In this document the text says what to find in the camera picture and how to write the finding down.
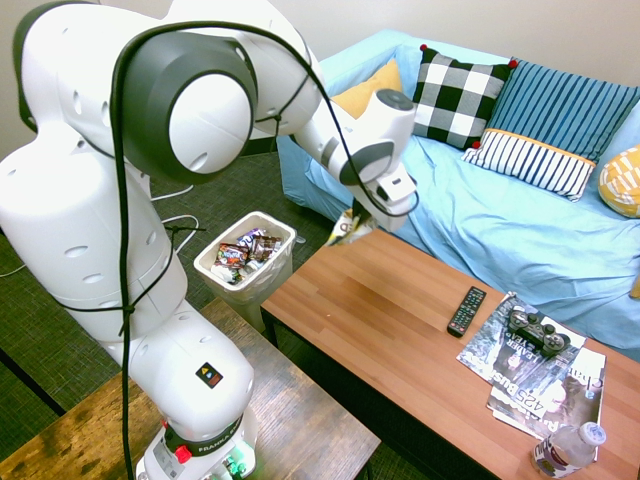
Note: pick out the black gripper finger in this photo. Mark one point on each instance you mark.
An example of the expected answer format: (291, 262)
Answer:
(369, 221)
(358, 209)

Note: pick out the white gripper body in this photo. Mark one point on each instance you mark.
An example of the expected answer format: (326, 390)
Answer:
(392, 200)

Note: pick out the yellow white chip bag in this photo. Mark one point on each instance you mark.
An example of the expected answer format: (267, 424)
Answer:
(345, 229)

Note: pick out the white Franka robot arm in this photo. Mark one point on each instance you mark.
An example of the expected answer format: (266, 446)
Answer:
(150, 200)

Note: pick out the clear plastic bin liner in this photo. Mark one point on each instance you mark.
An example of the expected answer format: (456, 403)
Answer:
(272, 275)

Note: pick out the grey plastic trash bin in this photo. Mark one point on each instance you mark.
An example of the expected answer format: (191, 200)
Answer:
(250, 285)

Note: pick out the dark brown snack wrapper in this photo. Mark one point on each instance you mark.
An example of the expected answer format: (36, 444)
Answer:
(265, 246)

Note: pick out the light blue sofa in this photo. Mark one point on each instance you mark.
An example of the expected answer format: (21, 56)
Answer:
(500, 220)

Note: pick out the purple white snack wrapper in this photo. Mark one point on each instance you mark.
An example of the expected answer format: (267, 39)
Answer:
(249, 235)

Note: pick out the plain yellow pillow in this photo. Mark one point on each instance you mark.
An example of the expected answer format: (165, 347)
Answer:
(370, 90)

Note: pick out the black white checkered pillow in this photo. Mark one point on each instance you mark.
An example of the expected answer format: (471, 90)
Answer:
(457, 97)

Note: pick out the black remote control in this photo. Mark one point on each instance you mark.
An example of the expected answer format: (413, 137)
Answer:
(467, 311)

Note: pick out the red brown snack wrapper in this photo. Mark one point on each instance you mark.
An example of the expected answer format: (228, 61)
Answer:
(231, 256)

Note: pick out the white navy striped pillow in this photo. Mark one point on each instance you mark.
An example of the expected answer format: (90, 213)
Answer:
(535, 162)

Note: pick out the grey cover magazine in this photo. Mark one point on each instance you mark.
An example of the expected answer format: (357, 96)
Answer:
(495, 355)

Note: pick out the blue striped pillow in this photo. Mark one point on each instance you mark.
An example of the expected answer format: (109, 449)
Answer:
(560, 112)

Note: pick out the black game controller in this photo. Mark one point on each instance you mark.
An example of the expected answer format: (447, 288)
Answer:
(537, 332)

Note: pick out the yellow white patterned pillow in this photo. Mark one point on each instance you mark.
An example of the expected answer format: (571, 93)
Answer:
(622, 182)

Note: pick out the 425 Business magazine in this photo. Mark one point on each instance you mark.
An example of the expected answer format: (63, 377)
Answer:
(530, 402)

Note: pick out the white cover magazine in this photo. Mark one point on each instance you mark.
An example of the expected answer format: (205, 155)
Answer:
(587, 380)

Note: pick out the clear plastic water bottle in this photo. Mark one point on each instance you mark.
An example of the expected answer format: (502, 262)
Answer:
(567, 450)

